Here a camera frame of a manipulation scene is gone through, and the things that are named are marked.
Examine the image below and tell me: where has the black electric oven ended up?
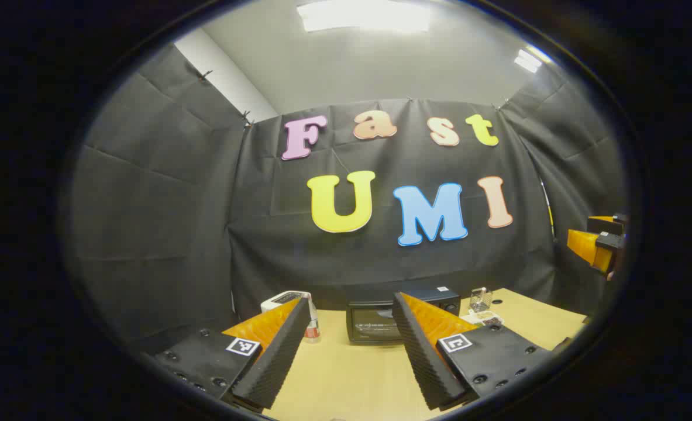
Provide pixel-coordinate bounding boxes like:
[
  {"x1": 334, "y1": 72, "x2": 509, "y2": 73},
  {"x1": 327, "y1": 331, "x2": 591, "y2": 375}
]
[{"x1": 346, "y1": 285, "x2": 462, "y2": 346}]

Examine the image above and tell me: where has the white toaster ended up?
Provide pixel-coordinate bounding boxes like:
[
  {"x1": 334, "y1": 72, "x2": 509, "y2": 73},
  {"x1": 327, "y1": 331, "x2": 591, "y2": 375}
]
[{"x1": 261, "y1": 291, "x2": 312, "y2": 316}]

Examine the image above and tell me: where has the white divided tray of beans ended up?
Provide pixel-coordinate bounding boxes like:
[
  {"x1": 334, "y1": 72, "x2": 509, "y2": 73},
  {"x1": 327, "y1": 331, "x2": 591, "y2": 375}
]
[{"x1": 460, "y1": 310, "x2": 504, "y2": 328}]

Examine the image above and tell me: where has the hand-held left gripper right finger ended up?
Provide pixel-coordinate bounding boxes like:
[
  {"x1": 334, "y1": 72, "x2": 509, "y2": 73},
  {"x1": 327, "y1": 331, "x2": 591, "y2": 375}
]
[{"x1": 391, "y1": 291, "x2": 558, "y2": 411}]

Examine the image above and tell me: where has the small ceiling light panel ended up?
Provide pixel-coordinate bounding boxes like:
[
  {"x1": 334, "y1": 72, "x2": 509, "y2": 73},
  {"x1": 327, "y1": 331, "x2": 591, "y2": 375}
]
[{"x1": 512, "y1": 47, "x2": 551, "y2": 74}]

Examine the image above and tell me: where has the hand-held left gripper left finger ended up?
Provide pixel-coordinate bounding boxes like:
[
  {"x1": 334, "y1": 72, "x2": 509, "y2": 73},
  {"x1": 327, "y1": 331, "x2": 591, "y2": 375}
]
[{"x1": 140, "y1": 296, "x2": 312, "y2": 410}]

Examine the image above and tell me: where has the large ceiling light panel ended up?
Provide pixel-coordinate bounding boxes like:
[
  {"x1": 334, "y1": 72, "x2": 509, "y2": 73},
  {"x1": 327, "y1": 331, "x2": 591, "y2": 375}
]
[{"x1": 297, "y1": 0, "x2": 434, "y2": 33}]

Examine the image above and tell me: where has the black backdrop cloth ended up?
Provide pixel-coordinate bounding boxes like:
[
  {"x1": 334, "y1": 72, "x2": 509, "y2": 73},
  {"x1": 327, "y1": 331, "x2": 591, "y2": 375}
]
[{"x1": 68, "y1": 44, "x2": 627, "y2": 351}]

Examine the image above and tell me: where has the clear bottle with red label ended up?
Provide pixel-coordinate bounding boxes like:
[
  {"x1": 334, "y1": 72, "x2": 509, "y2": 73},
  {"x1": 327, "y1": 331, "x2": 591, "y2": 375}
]
[{"x1": 305, "y1": 295, "x2": 322, "y2": 343}]

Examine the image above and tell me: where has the wire mesh utensil holder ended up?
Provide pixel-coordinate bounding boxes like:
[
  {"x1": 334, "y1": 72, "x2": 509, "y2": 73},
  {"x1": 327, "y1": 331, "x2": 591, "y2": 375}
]
[{"x1": 470, "y1": 287, "x2": 494, "y2": 313}]

